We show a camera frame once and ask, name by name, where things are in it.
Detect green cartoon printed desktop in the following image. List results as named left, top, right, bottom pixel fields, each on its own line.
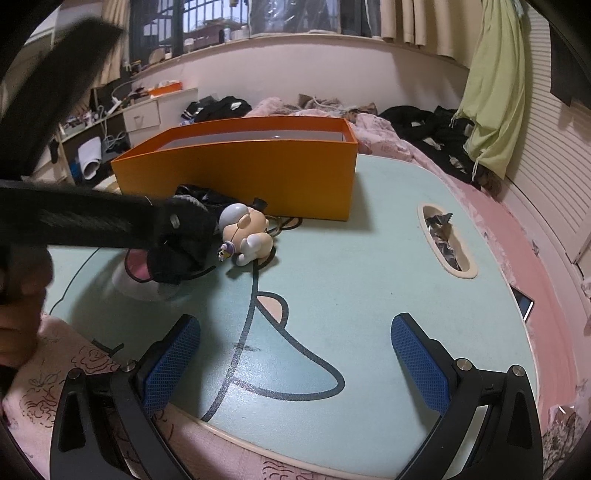
left=44, top=154, right=541, bottom=462

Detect light green hanging garment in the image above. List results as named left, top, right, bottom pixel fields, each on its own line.
left=457, top=0, right=527, bottom=181

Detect cartoon boy figurine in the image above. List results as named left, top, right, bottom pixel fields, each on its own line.
left=217, top=198, right=277, bottom=267

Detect white curved object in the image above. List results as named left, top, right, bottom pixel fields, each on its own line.
left=76, top=137, right=105, bottom=181

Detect dark framed window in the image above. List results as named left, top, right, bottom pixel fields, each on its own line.
left=129, top=0, right=407, bottom=51

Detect black jacket pile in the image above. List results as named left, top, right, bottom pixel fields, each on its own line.
left=379, top=105, right=490, bottom=185

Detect beige curtain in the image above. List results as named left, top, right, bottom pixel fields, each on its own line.
left=99, top=0, right=132, bottom=84
left=402, top=0, right=485, bottom=70

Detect rumpled pink beige blanket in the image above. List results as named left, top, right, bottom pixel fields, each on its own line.
left=245, top=95, right=416, bottom=160

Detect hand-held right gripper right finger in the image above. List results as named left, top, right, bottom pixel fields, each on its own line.
left=390, top=313, right=543, bottom=480

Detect black white-striped clothes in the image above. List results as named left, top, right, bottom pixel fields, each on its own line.
left=182, top=96, right=252, bottom=123

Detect orange tissue box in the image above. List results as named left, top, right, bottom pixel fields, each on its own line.
left=148, top=80, right=183, bottom=97

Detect white drawer cabinet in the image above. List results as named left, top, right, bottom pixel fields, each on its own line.
left=122, top=88, right=199, bottom=134

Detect smartphone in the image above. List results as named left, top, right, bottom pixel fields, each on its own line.
left=510, top=285, right=536, bottom=320

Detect crumpled foil wrapper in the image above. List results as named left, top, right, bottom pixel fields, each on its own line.
left=424, top=210, right=468, bottom=273

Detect orange cardboard box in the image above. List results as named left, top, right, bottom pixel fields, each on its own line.
left=111, top=116, right=360, bottom=223

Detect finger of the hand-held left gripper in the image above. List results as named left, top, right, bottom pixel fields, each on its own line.
left=139, top=196, right=184, bottom=251

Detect white slatted panel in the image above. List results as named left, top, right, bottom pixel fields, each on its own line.
left=503, top=9, right=591, bottom=282

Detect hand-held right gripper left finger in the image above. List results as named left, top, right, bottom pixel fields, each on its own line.
left=48, top=314, right=202, bottom=480

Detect person's left hand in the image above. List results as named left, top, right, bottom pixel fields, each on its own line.
left=0, top=249, right=54, bottom=370

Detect black hanging garment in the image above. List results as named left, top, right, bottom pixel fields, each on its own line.
left=549, top=39, right=591, bottom=109

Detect pink floral blanket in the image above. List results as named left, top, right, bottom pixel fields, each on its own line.
left=0, top=314, right=583, bottom=480

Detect black knit fluffy earmuffs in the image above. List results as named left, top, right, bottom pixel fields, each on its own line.
left=152, top=184, right=227, bottom=283

